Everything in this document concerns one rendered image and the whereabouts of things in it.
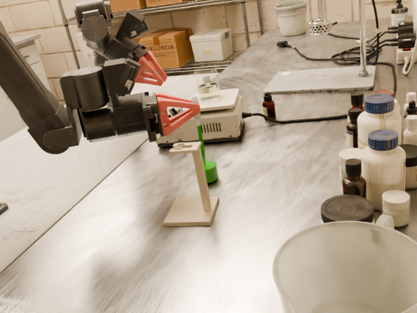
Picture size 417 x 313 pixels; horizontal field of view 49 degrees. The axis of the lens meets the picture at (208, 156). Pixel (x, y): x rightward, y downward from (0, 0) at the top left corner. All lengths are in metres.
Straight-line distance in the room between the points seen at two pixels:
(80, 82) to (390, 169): 0.50
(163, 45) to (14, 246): 2.62
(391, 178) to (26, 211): 0.67
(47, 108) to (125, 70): 0.14
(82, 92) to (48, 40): 3.64
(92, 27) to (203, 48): 2.31
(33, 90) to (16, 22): 3.81
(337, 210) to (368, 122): 0.23
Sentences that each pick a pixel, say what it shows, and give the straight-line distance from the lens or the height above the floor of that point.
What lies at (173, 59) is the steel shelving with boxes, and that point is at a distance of 3.33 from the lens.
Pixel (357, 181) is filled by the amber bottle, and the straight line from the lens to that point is 0.70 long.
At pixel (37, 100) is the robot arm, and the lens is 0.80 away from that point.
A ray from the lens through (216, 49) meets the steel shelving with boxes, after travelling 3.30.
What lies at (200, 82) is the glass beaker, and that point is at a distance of 1.04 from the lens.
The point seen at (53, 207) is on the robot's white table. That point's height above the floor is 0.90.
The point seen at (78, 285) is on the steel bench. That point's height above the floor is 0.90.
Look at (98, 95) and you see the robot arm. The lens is 0.79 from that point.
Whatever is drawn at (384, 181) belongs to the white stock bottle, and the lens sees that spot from 0.72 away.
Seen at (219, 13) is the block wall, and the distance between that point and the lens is 3.58.
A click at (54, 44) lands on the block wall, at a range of 4.40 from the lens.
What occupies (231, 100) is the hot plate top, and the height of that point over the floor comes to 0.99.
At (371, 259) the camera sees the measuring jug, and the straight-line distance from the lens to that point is 0.47.
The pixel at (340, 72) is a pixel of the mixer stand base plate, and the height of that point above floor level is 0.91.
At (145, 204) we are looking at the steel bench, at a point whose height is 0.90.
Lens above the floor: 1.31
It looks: 24 degrees down
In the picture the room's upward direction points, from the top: 10 degrees counter-clockwise
